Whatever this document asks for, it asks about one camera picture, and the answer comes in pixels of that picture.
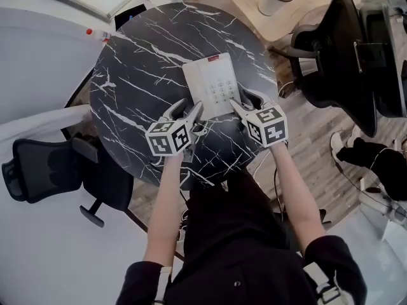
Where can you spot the black mesh office chair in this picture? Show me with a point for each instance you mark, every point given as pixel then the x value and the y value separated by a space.
pixel 41 170

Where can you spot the black office chair grey armrests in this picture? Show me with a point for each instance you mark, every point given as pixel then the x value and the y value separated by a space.
pixel 337 59

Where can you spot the white telephone base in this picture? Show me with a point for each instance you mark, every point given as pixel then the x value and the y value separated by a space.
pixel 222 71

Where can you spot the white telephone handset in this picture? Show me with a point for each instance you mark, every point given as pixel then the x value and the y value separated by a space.
pixel 194 81

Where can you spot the red-capped clear bottle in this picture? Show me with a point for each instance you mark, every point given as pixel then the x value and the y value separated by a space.
pixel 100 36

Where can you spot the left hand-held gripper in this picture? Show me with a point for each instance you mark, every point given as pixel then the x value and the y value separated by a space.
pixel 165 138

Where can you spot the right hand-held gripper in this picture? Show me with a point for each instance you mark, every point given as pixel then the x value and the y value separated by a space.
pixel 268 126

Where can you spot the person's right forearm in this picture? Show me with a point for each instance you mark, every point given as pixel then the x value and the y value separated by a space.
pixel 295 195

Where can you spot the person's left forearm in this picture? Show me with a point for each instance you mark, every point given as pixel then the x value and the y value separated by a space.
pixel 165 208

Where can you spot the person's black clothing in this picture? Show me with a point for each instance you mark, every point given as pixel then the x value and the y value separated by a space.
pixel 238 234

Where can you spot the black box device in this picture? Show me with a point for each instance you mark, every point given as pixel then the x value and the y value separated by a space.
pixel 130 16

